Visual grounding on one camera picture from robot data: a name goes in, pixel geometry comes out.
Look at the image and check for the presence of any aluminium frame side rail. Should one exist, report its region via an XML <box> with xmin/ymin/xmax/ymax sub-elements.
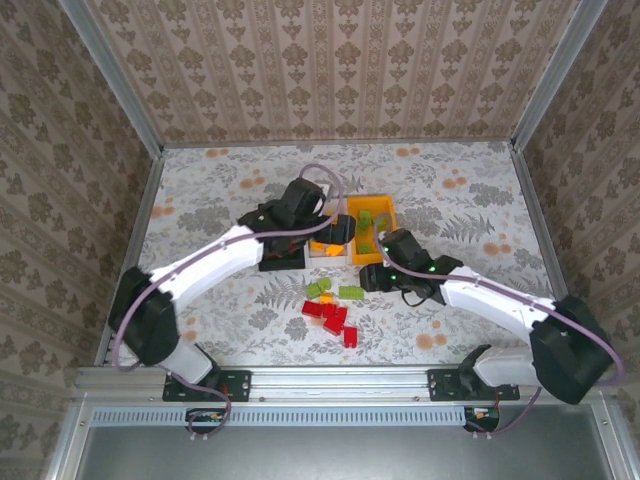
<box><xmin>93</xmin><ymin>147</ymin><xmax>166</xmax><ymax>369</ymax></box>
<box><xmin>508</xmin><ymin>144</ymin><xmax>594</xmax><ymax>364</ymax></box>

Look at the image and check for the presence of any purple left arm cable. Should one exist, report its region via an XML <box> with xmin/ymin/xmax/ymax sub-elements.
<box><xmin>109</xmin><ymin>163</ymin><xmax>347</xmax><ymax>444</ymax></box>

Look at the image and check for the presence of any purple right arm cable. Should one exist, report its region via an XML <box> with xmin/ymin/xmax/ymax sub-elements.
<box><xmin>373</xmin><ymin>212</ymin><xmax>626</xmax><ymax>441</ymax></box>

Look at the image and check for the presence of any black cable connector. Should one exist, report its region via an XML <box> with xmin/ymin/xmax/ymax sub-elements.
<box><xmin>185</xmin><ymin>407</ymin><xmax>226</xmax><ymax>426</ymax></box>
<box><xmin>463</xmin><ymin>405</ymin><xmax>501</xmax><ymax>431</ymax></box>

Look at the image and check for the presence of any fern print tablecloth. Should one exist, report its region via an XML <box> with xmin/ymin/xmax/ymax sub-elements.
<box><xmin>112</xmin><ymin>142</ymin><xmax>576</xmax><ymax>369</ymax></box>

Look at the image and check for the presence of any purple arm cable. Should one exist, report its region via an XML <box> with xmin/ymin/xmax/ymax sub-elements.
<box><xmin>109</xmin><ymin>163</ymin><xmax>347</xmax><ymax>444</ymax></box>
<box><xmin>373</xmin><ymin>212</ymin><xmax>626</xmax><ymax>441</ymax></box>

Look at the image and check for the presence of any yellow plastic storage bin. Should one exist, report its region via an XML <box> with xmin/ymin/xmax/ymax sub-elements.
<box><xmin>346</xmin><ymin>194</ymin><xmax>396</xmax><ymax>266</ymax></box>

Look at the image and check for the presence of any wide aluminium base rail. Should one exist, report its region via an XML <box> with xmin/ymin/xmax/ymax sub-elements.
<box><xmin>72</xmin><ymin>364</ymin><xmax>614</xmax><ymax>404</ymax></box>

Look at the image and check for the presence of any grey slotted cable duct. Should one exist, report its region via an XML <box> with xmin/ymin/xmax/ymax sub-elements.
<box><xmin>92</xmin><ymin>405</ymin><xmax>469</xmax><ymax>427</ymax></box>

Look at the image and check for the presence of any aluminium frame corner post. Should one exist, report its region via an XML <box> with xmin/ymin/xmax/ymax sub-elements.
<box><xmin>57</xmin><ymin>0</ymin><xmax>166</xmax><ymax>156</ymax></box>
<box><xmin>510</xmin><ymin>0</ymin><xmax>611</xmax><ymax>149</ymax></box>

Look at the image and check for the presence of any black plastic storage bin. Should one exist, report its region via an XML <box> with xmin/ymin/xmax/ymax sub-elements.
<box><xmin>257</xmin><ymin>234</ymin><xmax>307</xmax><ymax>273</ymax></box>

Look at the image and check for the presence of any aluminium frame short rail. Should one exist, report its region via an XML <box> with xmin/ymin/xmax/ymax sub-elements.
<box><xmin>162</xmin><ymin>139</ymin><xmax>516</xmax><ymax>150</ymax></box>

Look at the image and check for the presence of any grey metal sheet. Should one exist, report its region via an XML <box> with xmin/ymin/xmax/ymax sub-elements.
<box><xmin>74</xmin><ymin>422</ymin><xmax>619</xmax><ymax>480</ymax></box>

